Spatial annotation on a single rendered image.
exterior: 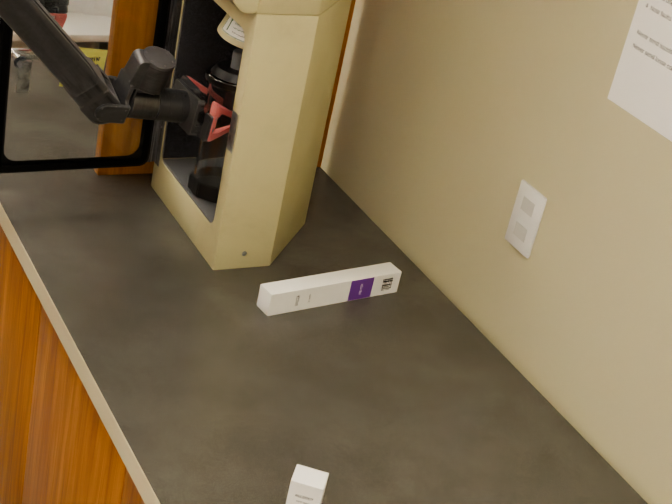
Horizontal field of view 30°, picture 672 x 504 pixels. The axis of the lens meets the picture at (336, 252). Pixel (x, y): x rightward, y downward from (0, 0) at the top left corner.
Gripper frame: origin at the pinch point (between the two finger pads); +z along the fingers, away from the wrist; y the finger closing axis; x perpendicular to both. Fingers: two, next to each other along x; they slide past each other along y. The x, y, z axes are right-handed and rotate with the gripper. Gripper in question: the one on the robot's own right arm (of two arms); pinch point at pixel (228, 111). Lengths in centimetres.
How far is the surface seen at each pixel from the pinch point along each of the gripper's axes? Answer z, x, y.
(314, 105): 11.1, -6.1, -8.6
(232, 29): -5.1, -15.5, -2.3
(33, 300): -27.2, 39.4, 0.6
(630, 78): 32, -33, -55
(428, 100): 36.9, -8.9, -6.3
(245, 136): -4.1, -1.4, -14.3
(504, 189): 37, -4, -34
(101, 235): -17.4, 26.2, 1.0
